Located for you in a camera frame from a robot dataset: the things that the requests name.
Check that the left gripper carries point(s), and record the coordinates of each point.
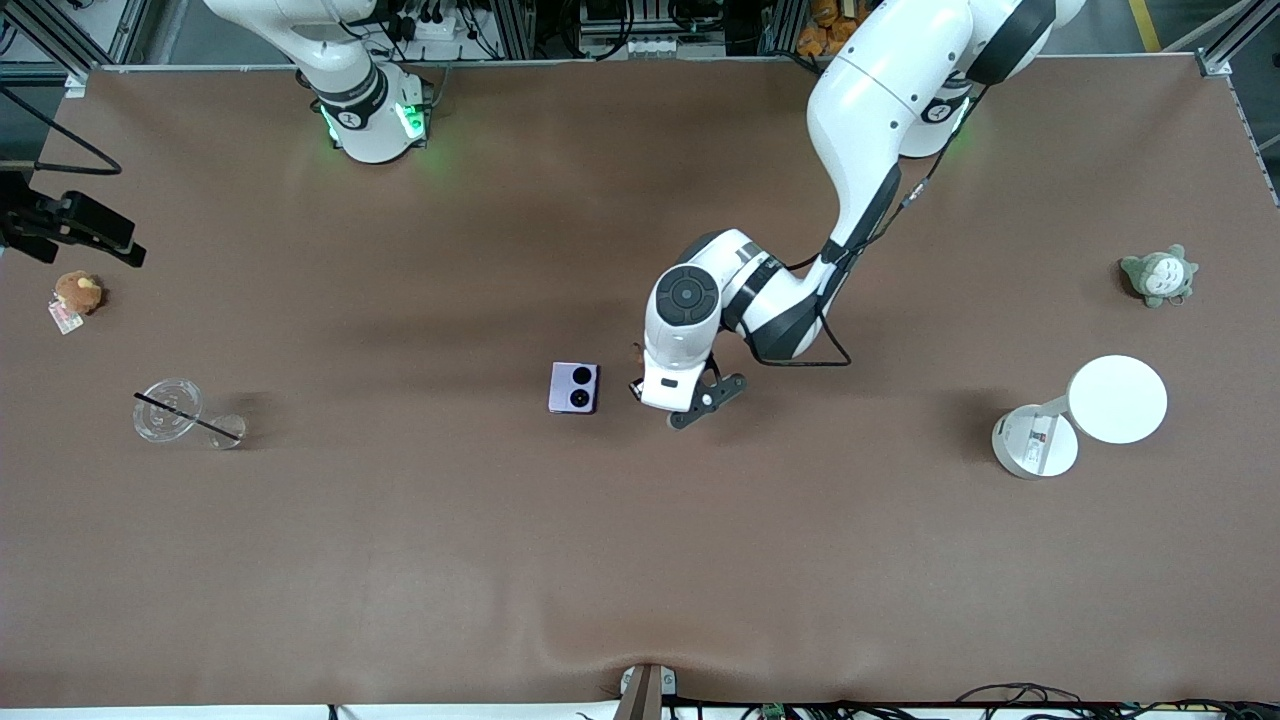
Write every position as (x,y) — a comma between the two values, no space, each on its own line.
(635,388)

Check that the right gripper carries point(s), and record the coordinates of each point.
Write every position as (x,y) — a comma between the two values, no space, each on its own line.
(33,222)

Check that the lilac flip phone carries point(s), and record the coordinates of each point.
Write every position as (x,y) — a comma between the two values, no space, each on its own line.
(573,388)

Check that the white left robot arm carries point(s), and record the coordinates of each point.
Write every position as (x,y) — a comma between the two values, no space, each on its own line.
(870,110)

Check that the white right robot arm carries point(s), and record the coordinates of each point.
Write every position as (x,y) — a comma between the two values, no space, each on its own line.
(362,110)

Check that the brown plush toy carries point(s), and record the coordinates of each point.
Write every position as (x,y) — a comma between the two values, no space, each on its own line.
(78,292)

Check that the white pink paper tag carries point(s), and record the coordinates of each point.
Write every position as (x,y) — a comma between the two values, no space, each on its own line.
(66,319)

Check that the clear plastic cup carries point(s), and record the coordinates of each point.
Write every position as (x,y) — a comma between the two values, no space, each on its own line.
(165,415)

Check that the black drinking straw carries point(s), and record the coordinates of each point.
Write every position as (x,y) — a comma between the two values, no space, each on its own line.
(190,417)

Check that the orange plush toy pile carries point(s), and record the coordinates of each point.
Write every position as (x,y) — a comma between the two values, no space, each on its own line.
(825,30)

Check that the white power strip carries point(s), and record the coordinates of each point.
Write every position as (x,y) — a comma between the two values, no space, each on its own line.
(432,25)

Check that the white desk lamp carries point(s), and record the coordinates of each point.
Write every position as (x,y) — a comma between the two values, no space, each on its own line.
(1115,400)

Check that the grey Totoro plush toy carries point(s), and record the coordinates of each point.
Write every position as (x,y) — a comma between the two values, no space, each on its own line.
(1158,277)

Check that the aluminium frame profile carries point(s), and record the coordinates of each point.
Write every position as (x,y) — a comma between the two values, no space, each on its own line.
(70,35)
(1215,50)

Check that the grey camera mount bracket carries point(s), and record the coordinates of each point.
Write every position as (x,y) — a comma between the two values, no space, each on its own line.
(646,692)

